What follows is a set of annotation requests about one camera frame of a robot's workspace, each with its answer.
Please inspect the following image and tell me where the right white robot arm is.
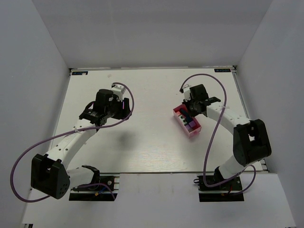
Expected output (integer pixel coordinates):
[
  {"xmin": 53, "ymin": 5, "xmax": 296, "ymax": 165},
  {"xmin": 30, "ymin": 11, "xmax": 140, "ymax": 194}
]
[{"xmin": 180, "ymin": 84, "xmax": 272, "ymax": 188}]

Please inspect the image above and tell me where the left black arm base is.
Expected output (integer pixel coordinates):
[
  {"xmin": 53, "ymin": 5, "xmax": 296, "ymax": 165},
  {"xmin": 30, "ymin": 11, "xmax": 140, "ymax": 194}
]
[{"xmin": 69, "ymin": 174, "xmax": 120, "ymax": 202}]

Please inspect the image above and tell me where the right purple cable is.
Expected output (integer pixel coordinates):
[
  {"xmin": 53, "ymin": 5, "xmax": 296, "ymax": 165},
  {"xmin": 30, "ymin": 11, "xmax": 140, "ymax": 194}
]
[{"xmin": 180, "ymin": 74, "xmax": 257, "ymax": 196}]

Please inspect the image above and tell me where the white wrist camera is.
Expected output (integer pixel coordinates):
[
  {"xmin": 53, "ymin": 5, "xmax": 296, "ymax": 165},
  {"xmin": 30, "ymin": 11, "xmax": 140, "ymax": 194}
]
[
  {"xmin": 180, "ymin": 84, "xmax": 192, "ymax": 102},
  {"xmin": 111, "ymin": 83, "xmax": 126, "ymax": 101}
]

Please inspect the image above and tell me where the pink plastic box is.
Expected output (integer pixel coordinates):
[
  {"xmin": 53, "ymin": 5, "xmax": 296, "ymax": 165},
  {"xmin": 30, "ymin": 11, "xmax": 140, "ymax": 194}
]
[{"xmin": 173, "ymin": 104, "xmax": 202, "ymax": 138}]

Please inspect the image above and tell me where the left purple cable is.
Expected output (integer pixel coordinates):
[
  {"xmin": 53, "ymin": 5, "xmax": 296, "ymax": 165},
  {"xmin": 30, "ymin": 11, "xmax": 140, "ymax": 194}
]
[{"xmin": 10, "ymin": 81, "xmax": 135, "ymax": 202}]

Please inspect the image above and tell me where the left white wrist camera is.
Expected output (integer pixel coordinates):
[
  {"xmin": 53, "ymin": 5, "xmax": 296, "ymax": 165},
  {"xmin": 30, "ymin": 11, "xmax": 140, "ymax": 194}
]
[{"xmin": 111, "ymin": 83, "xmax": 126, "ymax": 101}]

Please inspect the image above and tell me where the purple cable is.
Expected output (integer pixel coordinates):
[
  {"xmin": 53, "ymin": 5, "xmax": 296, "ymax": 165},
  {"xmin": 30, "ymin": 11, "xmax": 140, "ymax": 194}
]
[
  {"xmin": 180, "ymin": 74, "xmax": 257, "ymax": 196},
  {"xmin": 10, "ymin": 81, "xmax": 135, "ymax": 202}
]

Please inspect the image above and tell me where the right blue table label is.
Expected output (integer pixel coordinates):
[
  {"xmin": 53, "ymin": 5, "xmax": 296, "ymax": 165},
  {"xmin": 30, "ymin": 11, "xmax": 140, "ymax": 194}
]
[{"xmin": 214, "ymin": 68, "xmax": 231, "ymax": 73}]

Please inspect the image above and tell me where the green wood block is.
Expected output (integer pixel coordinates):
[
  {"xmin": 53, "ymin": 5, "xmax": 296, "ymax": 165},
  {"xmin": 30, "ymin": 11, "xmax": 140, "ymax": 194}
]
[{"xmin": 179, "ymin": 115, "xmax": 187, "ymax": 123}]

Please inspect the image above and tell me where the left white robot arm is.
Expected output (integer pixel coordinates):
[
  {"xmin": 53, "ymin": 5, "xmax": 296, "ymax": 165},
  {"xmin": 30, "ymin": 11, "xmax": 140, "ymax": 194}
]
[{"xmin": 31, "ymin": 84, "xmax": 133, "ymax": 199}]

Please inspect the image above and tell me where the purple wood block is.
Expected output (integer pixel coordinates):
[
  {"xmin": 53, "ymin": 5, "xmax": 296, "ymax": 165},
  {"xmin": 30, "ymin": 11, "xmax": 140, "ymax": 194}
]
[{"xmin": 189, "ymin": 121, "xmax": 196, "ymax": 129}]

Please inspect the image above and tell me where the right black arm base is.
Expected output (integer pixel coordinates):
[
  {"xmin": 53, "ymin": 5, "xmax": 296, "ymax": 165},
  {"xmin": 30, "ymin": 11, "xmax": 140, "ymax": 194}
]
[{"xmin": 193, "ymin": 175, "xmax": 244, "ymax": 202}]

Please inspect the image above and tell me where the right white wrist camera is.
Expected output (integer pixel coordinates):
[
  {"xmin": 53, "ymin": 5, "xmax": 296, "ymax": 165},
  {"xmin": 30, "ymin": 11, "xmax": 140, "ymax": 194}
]
[{"xmin": 180, "ymin": 84, "xmax": 192, "ymax": 102}]

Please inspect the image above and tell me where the left blue table label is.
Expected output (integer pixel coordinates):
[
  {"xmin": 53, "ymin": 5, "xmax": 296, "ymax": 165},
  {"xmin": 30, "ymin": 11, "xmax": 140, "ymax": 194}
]
[{"xmin": 72, "ymin": 71, "xmax": 88, "ymax": 76}]

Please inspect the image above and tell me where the blue table label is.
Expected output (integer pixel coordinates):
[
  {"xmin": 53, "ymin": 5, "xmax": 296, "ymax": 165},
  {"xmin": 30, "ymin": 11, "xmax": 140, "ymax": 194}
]
[
  {"xmin": 72, "ymin": 71, "xmax": 88, "ymax": 76},
  {"xmin": 214, "ymin": 68, "xmax": 231, "ymax": 73}
]

